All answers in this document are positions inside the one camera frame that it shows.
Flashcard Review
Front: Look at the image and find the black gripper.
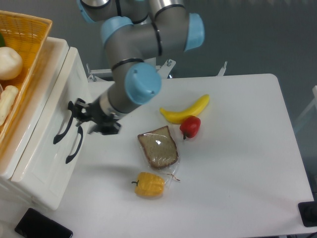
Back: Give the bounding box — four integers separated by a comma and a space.
68, 98, 121, 135

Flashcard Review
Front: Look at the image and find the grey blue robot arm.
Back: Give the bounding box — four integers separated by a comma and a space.
72, 0, 205, 135

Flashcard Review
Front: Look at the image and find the white drawer cabinet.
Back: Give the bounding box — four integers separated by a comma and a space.
0, 36, 70, 211

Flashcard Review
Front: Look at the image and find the pale twisted bread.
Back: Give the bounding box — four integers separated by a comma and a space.
0, 85, 18, 125

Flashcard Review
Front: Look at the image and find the white round bun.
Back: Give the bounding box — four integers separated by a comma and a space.
0, 47, 23, 80

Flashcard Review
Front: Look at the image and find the wrapped brown bread slice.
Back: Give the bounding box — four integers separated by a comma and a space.
137, 125, 180, 182

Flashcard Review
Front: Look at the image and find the orange woven basket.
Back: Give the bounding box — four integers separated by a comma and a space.
0, 10, 53, 151

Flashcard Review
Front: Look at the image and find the yellow banana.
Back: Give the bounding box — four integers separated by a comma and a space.
159, 94, 210, 124

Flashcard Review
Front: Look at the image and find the yellow bell pepper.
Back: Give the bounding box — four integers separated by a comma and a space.
131, 172, 165, 197

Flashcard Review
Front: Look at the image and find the green fruit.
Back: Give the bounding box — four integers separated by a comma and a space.
0, 34, 6, 47

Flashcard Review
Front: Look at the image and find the red bell pepper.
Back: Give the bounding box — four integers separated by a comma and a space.
179, 116, 201, 140

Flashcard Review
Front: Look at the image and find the black smartphone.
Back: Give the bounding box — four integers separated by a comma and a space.
14, 208, 73, 238

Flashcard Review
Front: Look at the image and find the black device at edge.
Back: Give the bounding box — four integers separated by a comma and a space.
298, 201, 317, 227

